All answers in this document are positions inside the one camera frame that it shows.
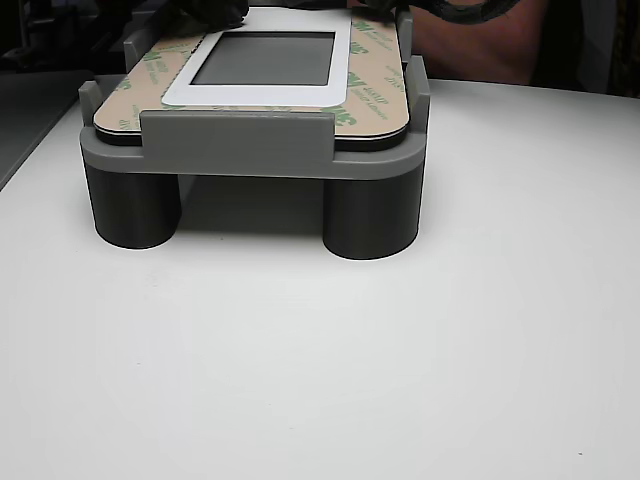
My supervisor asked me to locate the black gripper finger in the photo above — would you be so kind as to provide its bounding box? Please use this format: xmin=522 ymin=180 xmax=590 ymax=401
xmin=170 ymin=0 xmax=252 ymax=29

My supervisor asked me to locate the bare forearm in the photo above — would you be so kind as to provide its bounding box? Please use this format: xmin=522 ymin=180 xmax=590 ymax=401
xmin=412 ymin=0 xmax=549 ymax=87

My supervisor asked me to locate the white panel with grey window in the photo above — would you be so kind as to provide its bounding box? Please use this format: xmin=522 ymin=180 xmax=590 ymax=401
xmin=94 ymin=5 xmax=411 ymax=150

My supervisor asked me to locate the grey printed holding fixture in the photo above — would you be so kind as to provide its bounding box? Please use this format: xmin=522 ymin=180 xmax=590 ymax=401
xmin=78 ymin=9 xmax=432 ymax=261

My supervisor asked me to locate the black braided looped cable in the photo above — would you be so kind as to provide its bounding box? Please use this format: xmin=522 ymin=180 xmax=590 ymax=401
xmin=418 ymin=0 xmax=522 ymax=26

